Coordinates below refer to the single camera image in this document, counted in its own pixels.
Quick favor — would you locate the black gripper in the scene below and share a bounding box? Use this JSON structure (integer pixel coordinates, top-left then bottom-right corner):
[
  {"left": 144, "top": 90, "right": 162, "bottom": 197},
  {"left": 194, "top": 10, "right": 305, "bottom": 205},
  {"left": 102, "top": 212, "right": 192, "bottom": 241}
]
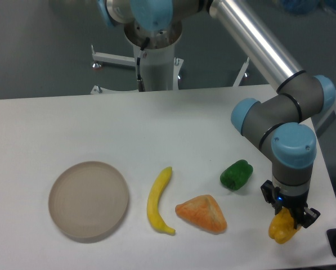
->
[{"left": 261, "top": 180, "right": 320, "bottom": 228}]

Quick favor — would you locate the yellow bell pepper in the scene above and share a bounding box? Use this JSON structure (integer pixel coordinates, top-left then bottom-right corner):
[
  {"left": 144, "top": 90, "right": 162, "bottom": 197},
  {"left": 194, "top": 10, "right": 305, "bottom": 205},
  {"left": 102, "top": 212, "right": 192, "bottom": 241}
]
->
[{"left": 268, "top": 208, "right": 301, "bottom": 244}]

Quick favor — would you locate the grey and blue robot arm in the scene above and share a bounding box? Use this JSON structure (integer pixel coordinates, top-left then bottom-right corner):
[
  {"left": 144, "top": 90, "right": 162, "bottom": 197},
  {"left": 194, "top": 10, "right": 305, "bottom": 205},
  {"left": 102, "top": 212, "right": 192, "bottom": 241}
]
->
[{"left": 97, "top": 1, "right": 336, "bottom": 228}]

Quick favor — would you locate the green bell pepper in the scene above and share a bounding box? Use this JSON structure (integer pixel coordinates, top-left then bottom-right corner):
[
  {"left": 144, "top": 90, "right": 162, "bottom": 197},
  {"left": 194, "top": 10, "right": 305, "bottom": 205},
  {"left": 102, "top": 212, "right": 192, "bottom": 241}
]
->
[{"left": 220, "top": 160, "right": 253, "bottom": 191}]

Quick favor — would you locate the beige round plate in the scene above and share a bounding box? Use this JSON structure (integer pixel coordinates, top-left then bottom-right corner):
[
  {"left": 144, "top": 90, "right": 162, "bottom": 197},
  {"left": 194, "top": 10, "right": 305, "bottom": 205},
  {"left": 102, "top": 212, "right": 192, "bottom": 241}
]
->
[{"left": 48, "top": 161, "right": 129, "bottom": 244}]

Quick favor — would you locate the orange bread wedge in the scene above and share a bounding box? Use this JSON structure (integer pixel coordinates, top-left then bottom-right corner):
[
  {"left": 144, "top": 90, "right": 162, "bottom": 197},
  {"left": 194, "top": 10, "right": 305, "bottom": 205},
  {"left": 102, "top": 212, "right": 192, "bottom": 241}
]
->
[{"left": 175, "top": 195, "right": 227, "bottom": 234}]

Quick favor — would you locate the yellow banana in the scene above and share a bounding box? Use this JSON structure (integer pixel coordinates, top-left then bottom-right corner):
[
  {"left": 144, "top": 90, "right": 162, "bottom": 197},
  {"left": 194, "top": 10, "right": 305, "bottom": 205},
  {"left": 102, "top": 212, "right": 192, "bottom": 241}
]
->
[{"left": 146, "top": 166, "right": 176, "bottom": 236}]

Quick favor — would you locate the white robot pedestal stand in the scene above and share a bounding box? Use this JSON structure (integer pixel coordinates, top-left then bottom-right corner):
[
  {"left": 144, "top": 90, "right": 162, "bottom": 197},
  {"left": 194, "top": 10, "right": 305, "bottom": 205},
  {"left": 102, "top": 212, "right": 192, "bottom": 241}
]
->
[{"left": 92, "top": 21, "right": 252, "bottom": 92}]

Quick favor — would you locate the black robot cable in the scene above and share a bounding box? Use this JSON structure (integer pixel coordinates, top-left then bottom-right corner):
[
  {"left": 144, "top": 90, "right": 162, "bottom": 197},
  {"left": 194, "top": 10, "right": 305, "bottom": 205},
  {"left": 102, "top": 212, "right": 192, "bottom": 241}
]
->
[{"left": 136, "top": 37, "right": 151, "bottom": 92}]

